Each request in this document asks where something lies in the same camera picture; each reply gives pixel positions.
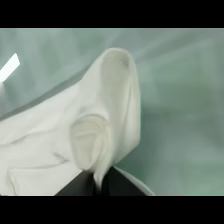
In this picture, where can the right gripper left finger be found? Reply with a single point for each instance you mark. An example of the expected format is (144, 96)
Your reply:
(80, 186)

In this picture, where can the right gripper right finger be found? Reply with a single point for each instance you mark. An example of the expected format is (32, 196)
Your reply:
(121, 183)

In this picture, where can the white shirt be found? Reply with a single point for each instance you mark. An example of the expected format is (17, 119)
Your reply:
(100, 113)

